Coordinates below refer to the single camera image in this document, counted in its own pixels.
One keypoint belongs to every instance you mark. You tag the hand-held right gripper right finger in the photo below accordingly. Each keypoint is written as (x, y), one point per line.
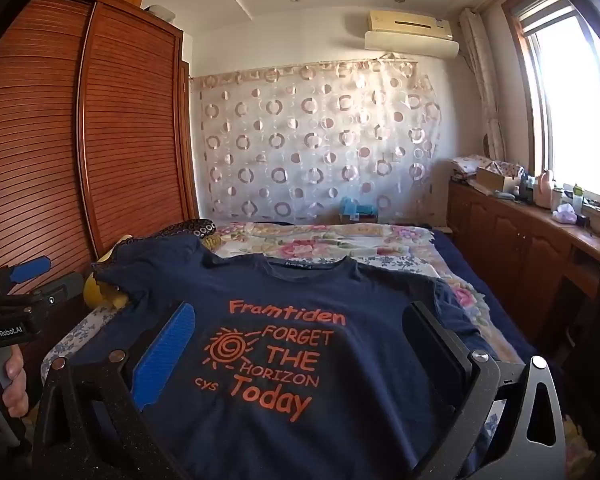
(430, 350)

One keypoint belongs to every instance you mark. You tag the person's left hand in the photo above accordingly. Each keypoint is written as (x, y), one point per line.
(16, 385)

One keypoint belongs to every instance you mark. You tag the pink bottle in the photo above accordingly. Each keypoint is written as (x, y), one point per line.
(545, 190)

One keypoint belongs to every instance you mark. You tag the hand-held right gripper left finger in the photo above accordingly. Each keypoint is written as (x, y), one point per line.
(165, 355)

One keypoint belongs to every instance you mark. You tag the wooden framed window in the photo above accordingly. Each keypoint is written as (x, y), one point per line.
(565, 110)

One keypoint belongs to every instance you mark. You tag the white box on wardrobe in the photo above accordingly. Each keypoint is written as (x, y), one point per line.
(159, 11)

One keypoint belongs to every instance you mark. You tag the teal tissue box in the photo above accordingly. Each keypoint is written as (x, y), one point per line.
(352, 207)

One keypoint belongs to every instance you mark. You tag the cream wall air conditioner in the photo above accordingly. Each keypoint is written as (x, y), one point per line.
(410, 35)

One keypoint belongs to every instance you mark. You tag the dark patterned folded cloth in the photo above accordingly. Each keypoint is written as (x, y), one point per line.
(190, 227)

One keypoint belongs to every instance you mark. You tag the sheer circle-patterned curtain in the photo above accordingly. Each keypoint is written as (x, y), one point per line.
(320, 145)

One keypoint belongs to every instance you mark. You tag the dark chair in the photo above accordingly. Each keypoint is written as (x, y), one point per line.
(595, 330)

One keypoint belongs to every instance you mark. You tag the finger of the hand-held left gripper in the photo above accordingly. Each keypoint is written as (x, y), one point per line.
(60, 287)
(30, 269)

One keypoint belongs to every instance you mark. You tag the patterned window curtain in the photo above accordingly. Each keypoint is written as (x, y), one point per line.
(485, 90)

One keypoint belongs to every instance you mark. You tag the floral cloth bundle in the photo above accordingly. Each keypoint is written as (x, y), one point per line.
(480, 162)

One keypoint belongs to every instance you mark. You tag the navy printed t-shirt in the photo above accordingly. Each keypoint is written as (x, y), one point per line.
(290, 285)

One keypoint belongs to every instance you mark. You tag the wooden slatted wardrobe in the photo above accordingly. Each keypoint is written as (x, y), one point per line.
(130, 110)

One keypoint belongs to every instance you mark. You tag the long wooden cabinet counter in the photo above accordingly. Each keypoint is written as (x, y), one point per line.
(510, 245)

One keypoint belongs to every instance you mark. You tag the green-capped bottle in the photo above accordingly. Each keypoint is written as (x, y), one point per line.
(578, 200)

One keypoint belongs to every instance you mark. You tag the open cardboard box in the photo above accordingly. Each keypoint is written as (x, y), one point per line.
(495, 180)

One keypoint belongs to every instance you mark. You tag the purple tissue pack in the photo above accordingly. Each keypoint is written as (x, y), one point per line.
(565, 214)

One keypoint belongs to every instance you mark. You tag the navy bed sheet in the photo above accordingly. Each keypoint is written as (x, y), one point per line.
(480, 270)

